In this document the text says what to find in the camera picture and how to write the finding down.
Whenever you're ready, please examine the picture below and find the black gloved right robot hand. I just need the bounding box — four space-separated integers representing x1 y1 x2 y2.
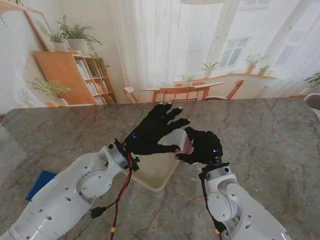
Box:
174 126 224 166

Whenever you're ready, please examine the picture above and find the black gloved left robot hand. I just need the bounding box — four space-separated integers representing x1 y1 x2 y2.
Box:
123 101 191 156

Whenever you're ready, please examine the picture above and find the pink square jar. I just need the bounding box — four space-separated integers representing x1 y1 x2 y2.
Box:
176 138 195 155

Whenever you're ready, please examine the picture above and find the white square jar cap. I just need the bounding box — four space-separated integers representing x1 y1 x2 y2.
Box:
159 129 188 151

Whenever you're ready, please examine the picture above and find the cream baking tray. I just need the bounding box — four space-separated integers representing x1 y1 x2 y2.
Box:
129 149 181 192

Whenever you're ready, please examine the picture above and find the blue plastic scraper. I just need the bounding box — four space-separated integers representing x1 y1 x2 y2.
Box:
24 170 57 201

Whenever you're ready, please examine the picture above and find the printed room scene backdrop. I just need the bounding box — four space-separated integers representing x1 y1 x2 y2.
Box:
0 0 320 111

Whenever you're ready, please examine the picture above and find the red and black right arm cable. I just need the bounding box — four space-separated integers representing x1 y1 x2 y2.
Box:
199 174 226 240

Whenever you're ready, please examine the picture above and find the red and black arm cable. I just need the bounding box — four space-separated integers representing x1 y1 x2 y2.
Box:
199 174 226 240
89 152 141 240

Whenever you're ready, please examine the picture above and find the red and black left arm cable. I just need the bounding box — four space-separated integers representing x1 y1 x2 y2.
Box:
89 152 141 240

